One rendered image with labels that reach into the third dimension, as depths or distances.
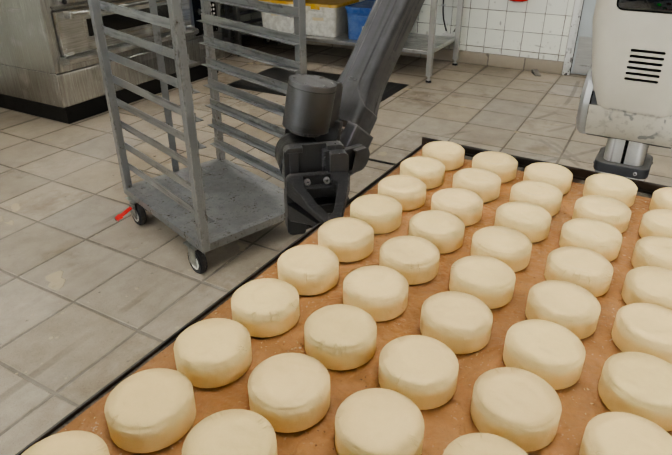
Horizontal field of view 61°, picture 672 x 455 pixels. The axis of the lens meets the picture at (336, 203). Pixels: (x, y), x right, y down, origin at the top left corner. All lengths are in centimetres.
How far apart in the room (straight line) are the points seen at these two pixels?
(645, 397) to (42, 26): 357
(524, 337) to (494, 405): 7
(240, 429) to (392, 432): 8
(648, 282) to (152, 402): 36
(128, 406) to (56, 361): 155
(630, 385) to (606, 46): 95
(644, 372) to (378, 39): 52
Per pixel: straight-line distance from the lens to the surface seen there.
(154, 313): 199
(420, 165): 64
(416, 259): 47
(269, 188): 238
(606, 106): 130
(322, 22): 494
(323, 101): 66
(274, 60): 215
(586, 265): 50
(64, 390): 181
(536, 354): 40
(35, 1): 372
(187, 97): 181
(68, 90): 382
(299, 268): 46
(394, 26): 77
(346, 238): 49
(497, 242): 51
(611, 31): 127
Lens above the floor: 118
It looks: 27 degrees down
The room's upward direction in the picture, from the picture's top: straight up
